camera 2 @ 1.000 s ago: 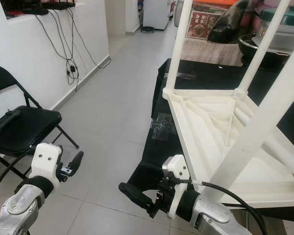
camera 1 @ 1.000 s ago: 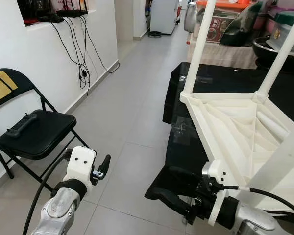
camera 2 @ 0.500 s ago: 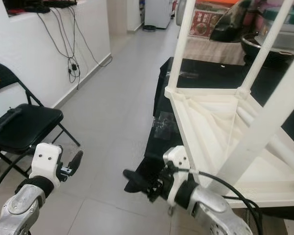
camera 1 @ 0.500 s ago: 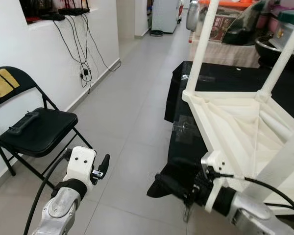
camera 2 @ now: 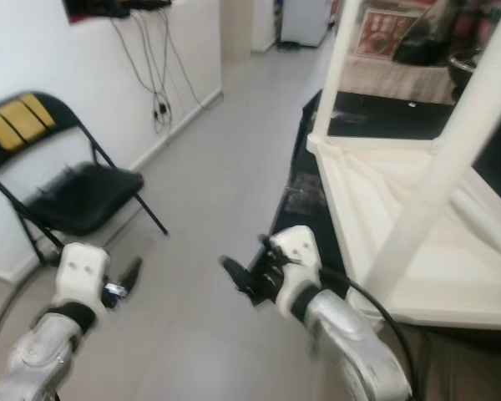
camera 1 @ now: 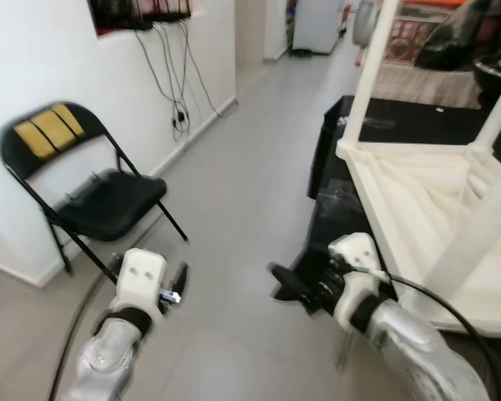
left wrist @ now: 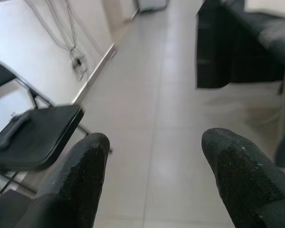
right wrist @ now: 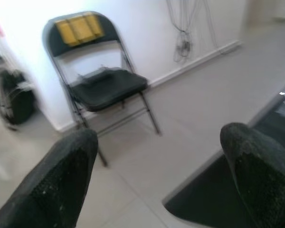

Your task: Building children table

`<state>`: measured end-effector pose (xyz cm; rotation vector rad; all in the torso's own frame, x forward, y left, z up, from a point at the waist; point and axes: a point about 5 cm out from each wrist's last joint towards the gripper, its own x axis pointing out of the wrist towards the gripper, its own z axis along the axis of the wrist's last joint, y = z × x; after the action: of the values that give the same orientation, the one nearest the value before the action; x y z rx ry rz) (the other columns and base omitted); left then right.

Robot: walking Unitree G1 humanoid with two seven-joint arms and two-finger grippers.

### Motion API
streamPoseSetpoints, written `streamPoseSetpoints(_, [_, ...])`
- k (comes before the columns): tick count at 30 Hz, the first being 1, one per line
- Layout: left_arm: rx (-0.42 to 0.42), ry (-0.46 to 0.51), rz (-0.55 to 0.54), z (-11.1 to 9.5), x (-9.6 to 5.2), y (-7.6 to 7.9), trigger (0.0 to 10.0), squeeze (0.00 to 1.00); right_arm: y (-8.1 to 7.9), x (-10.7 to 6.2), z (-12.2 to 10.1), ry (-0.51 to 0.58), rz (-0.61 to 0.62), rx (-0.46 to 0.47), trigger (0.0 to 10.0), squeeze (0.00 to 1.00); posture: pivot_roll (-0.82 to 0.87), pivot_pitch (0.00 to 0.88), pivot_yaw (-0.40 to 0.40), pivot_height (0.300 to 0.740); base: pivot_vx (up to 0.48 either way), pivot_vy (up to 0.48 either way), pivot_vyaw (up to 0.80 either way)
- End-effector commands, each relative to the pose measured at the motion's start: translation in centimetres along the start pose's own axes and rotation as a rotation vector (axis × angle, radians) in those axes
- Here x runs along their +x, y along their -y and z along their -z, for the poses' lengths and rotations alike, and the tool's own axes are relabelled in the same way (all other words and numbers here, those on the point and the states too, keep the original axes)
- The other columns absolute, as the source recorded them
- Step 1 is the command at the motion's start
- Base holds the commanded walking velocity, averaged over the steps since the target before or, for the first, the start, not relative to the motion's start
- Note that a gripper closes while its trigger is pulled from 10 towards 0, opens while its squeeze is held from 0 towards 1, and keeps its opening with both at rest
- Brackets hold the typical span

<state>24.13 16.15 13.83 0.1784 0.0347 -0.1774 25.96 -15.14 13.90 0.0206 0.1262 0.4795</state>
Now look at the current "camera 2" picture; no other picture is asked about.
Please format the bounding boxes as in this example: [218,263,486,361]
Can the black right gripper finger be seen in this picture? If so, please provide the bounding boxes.
[219,255,261,303]

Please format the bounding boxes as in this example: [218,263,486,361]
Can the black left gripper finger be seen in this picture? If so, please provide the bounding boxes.
[119,256,144,295]

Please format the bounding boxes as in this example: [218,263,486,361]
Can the clear tape patch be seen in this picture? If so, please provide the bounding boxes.
[280,171,326,214]

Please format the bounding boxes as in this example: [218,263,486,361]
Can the black folding chair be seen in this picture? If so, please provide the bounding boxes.
[0,92,170,268]

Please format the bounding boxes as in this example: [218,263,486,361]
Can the black tablecloth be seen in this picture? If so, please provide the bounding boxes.
[271,88,501,401]

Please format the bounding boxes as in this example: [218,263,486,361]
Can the white tall appliance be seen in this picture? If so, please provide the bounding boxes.
[276,0,332,49]

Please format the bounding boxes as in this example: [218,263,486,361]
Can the red printed carton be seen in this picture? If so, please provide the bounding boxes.
[355,8,418,61]

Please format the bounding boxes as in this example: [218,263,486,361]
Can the black round basin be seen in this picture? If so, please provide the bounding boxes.
[447,48,489,101]

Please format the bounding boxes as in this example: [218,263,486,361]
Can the black plastic bag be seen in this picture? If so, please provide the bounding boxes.
[392,0,475,66]

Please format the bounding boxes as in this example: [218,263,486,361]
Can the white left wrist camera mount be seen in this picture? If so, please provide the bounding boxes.
[56,242,112,320]

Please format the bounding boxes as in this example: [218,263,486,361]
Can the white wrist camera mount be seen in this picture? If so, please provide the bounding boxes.
[271,226,324,325]
[56,242,112,320]

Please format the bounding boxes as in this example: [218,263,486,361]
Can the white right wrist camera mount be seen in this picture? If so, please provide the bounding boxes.
[271,226,324,325]

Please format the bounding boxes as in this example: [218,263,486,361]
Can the thin black wall cable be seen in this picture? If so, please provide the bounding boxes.
[113,13,199,135]

